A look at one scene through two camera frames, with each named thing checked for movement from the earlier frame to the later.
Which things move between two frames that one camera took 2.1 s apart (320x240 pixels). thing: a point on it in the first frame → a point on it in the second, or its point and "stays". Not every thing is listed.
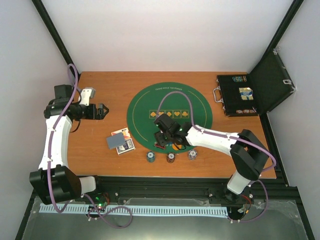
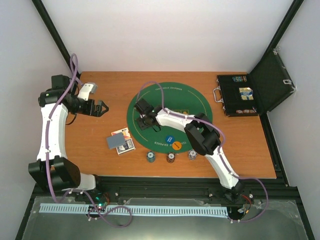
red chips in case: x=245 y=111 stays
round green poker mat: x=186 y=103 stays
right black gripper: x=160 y=141 → x=142 y=126
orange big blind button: x=174 y=147 stays
